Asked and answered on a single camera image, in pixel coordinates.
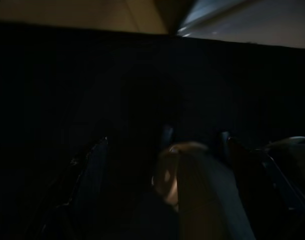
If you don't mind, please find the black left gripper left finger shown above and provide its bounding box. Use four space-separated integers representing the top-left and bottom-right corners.
27 136 110 240

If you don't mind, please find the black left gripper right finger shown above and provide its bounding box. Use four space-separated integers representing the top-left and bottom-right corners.
226 136 305 240

